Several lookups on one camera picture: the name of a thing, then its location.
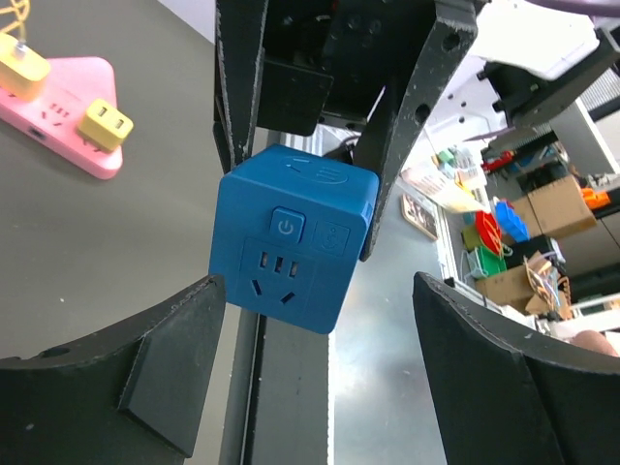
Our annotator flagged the blue storage bin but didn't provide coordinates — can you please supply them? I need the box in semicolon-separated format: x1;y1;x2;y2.
495;201;530;242

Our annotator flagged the yellow two-port USB charger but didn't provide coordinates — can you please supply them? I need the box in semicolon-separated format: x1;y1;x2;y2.
77;99;134;153

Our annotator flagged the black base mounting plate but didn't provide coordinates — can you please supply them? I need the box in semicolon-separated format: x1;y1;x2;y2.
219;309;329;464

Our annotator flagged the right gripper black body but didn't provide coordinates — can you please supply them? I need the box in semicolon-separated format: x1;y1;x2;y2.
258;1;436;136

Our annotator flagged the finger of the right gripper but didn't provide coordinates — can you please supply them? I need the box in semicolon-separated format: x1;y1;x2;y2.
354;1;478;262
213;0;268;172

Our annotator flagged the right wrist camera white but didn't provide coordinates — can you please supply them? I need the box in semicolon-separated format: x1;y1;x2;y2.
470;1;600;80

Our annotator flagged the pink triangular power strip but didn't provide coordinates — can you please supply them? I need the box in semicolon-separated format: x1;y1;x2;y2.
1;57;123;180

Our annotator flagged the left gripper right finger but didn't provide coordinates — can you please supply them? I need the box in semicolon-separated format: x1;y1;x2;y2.
413;272;619;464

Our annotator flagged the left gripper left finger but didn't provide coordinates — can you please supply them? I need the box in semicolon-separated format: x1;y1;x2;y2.
1;276;225;464

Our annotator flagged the blue cube plug adapter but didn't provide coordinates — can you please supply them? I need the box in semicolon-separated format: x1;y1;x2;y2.
209;144;379;334

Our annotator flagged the yellow charger with cable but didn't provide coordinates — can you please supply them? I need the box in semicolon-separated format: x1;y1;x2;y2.
1;33;51;102

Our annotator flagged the cardboard box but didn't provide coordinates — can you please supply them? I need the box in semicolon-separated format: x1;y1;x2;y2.
511;176;597;239

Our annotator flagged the yellow USB cable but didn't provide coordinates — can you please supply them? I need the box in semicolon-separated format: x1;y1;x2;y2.
0;0;31;54

